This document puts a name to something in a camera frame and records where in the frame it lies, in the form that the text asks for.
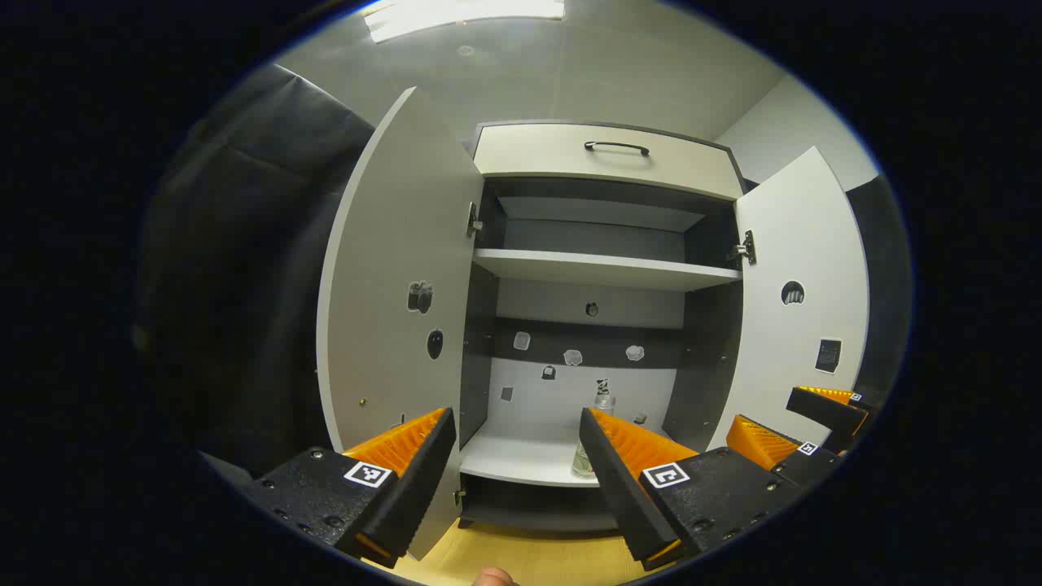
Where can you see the clear plastic bottle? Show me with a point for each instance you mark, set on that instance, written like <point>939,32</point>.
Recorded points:
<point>581,462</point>

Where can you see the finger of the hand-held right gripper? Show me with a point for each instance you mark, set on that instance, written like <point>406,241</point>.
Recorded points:
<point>826,411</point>
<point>806,468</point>

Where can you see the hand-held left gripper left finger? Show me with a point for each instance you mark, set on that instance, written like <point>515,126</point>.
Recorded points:
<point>415,488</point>

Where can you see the ceiling light panel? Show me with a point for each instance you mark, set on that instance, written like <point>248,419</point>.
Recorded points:
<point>456,15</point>

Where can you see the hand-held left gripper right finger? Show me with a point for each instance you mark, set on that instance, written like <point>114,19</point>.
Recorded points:
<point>619,496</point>

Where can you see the metal door hinge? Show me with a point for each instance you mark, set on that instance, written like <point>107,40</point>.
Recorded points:
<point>745,248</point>
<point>473,221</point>

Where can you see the white cabinet shelf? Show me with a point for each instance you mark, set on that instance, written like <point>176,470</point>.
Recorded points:
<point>521,456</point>
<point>602,268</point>

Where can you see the grey and white cabinet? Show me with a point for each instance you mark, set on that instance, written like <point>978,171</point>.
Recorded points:
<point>570,391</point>

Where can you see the white cabinet door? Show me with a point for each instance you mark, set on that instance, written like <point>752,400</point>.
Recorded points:
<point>391,244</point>
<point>781,228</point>

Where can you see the black backdrop cloth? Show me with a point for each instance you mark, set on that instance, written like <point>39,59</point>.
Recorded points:
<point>883,268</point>
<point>244,244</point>

